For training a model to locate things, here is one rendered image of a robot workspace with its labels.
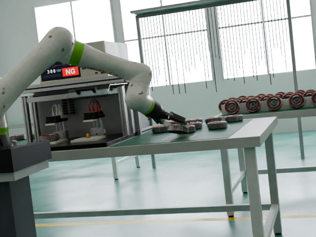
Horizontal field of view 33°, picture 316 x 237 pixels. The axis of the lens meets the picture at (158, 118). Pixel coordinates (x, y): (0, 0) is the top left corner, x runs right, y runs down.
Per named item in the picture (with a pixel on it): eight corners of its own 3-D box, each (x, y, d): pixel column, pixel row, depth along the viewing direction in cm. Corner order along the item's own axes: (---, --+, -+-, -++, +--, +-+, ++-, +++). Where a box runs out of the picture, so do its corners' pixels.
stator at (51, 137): (52, 141, 303) (52, 135, 303) (35, 143, 308) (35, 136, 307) (63, 138, 314) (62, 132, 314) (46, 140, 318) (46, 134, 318)
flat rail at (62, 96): (121, 92, 305) (120, 87, 305) (24, 103, 324) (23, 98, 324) (121, 92, 306) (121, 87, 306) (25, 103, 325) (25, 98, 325)
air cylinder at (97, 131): (103, 136, 314) (101, 127, 313) (90, 138, 316) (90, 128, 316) (106, 135, 319) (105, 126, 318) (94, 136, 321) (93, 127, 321)
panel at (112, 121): (138, 131, 321) (132, 81, 319) (39, 140, 341) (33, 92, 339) (138, 131, 322) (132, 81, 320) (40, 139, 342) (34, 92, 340)
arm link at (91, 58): (75, 70, 257) (80, 61, 247) (80, 49, 261) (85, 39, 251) (145, 92, 268) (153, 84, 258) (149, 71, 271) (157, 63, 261)
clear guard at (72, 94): (106, 96, 281) (105, 84, 281) (65, 100, 288) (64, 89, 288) (128, 92, 312) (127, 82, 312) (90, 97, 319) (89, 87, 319)
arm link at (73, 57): (40, 52, 242) (47, 27, 243) (37, 57, 254) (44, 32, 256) (79, 65, 247) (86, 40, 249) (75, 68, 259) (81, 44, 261)
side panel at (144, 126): (140, 135, 322) (134, 81, 320) (136, 135, 323) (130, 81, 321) (154, 130, 349) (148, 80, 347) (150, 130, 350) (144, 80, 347)
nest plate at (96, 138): (95, 140, 294) (95, 138, 294) (70, 142, 299) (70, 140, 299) (106, 137, 308) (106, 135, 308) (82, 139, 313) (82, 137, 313)
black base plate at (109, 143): (106, 146, 277) (106, 142, 277) (-2, 155, 296) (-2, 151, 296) (137, 135, 322) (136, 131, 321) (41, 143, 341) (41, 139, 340)
